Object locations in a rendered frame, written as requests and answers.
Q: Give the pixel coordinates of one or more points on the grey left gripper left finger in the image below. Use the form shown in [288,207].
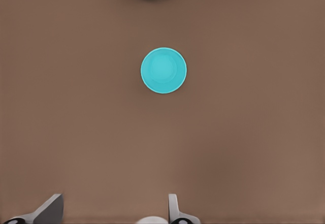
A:
[48,210]

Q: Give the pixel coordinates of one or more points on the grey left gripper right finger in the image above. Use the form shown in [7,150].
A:
[174,208]

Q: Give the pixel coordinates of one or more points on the blue bowl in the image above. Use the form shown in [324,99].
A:
[163,70]

